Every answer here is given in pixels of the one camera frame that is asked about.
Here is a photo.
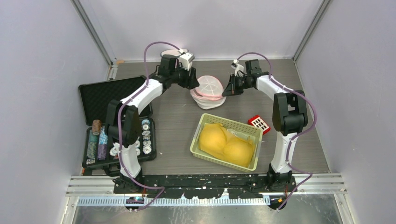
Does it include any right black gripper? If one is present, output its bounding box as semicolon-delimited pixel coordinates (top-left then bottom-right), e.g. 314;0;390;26
223;73;252;97

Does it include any white pink-zipper laundry bag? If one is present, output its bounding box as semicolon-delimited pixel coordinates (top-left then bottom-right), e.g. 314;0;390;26
190;76;226;110

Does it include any white grey-zipper laundry bag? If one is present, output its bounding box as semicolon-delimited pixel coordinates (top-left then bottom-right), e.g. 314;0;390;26
160;49;188;58

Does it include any yellow bra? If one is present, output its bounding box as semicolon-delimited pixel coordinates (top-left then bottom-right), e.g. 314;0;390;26
198;123;255;167

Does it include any red toy block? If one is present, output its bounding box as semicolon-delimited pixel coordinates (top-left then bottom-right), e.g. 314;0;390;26
247;115;271;135

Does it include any green plastic basket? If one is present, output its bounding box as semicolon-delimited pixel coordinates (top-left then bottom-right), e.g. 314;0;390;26
190;113;263;172

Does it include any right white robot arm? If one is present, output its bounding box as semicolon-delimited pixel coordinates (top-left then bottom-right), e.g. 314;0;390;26
222;59;308;192

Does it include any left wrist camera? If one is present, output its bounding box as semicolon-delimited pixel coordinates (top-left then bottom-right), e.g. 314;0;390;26
178;49;195;70

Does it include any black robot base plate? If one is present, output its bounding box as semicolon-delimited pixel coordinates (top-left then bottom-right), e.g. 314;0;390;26
113;174;297;199

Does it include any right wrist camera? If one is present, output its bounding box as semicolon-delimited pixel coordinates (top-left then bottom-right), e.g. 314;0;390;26
231;59;245;77

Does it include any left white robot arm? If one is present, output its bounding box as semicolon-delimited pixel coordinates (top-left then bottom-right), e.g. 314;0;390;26
105;52;199;193

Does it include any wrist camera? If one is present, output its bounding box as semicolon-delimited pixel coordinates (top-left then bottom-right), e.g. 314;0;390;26
178;49;195;70
231;59;245;77

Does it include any black poker chip case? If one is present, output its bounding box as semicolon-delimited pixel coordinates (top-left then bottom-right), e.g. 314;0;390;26
78;76;157;176

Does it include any brown poker chip stack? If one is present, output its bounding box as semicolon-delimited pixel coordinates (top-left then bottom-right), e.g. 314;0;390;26
92;119;102;136

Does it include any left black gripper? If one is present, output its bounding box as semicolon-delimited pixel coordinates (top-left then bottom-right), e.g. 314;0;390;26
170;63;200;90

